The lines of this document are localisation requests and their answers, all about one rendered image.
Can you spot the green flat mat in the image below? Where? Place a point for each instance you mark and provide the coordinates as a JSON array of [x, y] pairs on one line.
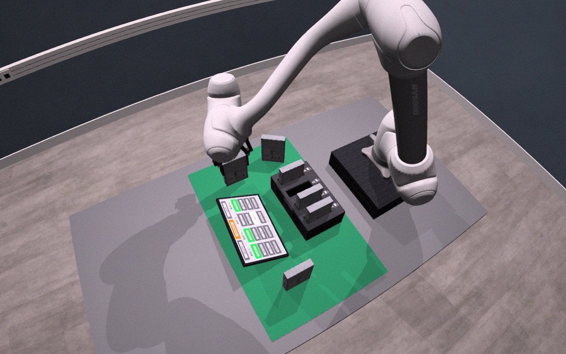
[[343, 261]]

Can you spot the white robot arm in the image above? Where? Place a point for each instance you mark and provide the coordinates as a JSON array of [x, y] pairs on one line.
[[407, 36]]

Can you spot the grey hard drive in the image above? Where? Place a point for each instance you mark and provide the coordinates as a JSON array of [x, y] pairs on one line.
[[297, 274], [291, 171], [235, 170], [309, 196], [318, 209], [272, 148]]

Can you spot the black-framed status screen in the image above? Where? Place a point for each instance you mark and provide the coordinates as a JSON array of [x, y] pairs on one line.
[[251, 229]]

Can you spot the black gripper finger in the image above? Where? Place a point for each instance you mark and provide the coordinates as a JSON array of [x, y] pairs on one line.
[[219, 165], [247, 150]]

